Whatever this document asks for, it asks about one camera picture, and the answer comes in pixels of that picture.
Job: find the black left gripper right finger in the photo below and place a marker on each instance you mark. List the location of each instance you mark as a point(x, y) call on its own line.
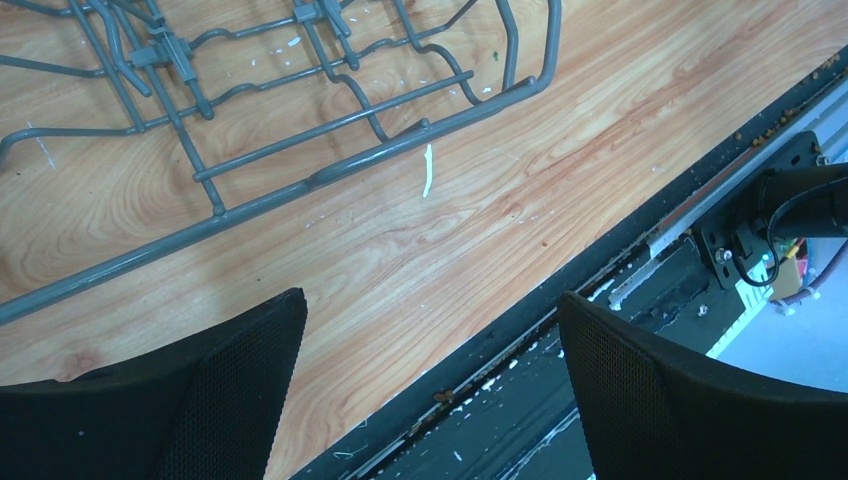
point(653, 409)

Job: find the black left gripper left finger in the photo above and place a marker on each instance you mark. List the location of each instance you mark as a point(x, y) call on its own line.
point(205, 407)

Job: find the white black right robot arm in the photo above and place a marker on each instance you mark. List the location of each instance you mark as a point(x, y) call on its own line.
point(807, 202)

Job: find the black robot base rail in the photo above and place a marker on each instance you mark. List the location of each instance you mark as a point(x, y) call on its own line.
point(693, 266)

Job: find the grey wire dish rack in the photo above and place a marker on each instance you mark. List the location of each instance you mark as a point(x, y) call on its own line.
point(132, 130)

